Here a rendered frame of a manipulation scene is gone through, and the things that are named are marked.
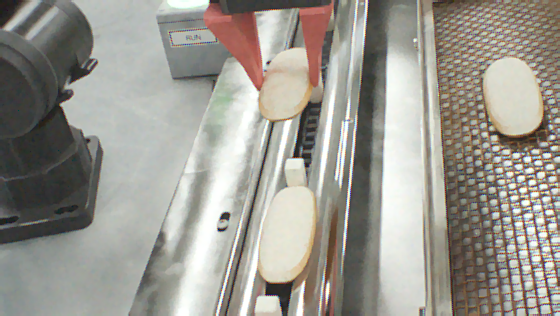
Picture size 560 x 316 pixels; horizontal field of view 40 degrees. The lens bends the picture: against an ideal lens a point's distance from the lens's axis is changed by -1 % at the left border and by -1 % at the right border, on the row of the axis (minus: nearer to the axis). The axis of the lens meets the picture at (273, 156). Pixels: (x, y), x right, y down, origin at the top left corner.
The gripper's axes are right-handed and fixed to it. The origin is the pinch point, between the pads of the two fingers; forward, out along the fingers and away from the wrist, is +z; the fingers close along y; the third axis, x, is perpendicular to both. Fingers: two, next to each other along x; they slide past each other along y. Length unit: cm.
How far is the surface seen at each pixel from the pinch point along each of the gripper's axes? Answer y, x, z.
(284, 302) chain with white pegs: 0.1, -13.4, 9.1
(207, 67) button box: -12.3, 20.6, 9.8
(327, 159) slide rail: 1.9, 0.6, 7.9
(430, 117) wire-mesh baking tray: 9.9, -0.8, 3.8
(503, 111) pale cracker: 14.7, -3.1, 2.2
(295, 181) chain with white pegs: 0.0, -3.1, 7.1
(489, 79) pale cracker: 14.2, 1.6, 2.4
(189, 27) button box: -13.2, 20.6, 5.2
